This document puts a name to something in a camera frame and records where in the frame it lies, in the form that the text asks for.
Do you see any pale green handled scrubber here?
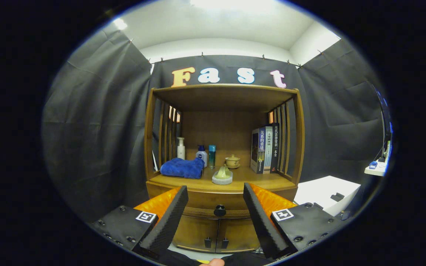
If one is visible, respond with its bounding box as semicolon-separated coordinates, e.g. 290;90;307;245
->
212;166;233;185

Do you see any wooden cabinet door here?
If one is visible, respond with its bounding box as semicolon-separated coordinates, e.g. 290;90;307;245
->
172;215;219;253
216;218;261;254

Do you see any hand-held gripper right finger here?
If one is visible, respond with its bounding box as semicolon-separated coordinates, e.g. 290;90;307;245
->
243;182;350;260

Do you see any white box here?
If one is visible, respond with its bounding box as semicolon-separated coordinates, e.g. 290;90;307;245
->
294;175;361;216

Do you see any book with black spine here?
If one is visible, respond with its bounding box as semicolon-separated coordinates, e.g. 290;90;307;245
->
271;123;280;173

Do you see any thick book with blue spine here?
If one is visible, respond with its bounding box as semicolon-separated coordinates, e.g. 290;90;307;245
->
250;127;266;174

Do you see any wooden countertop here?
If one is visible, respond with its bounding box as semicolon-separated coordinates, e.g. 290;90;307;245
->
147;166;298;193

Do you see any book with pale spine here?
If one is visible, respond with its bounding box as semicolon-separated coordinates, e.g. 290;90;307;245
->
264;126;273;174

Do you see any white bottle with blue cap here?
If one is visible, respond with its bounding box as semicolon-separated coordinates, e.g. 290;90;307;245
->
196;145;208;168

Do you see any person's black clothing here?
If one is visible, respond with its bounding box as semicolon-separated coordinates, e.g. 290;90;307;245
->
159;248;273;266

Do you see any beige lidded teacup with saucer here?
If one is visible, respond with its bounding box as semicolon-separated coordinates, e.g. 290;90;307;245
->
224;154;241;169

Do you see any black monitor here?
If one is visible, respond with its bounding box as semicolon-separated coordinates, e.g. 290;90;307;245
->
374;85;393;148

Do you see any wooden cabinet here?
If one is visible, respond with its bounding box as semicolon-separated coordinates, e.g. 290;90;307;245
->
145;84;305;254

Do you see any blue towel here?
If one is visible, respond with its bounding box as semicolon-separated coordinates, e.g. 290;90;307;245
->
160;158;205;180

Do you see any white side desk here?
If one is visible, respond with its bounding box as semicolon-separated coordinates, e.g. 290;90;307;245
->
364;163;389;177

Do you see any wooden drawer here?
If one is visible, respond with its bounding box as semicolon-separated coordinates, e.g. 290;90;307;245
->
146;183;298;219

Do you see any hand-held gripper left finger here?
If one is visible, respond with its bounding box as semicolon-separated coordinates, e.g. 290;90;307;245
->
89;185;189;259

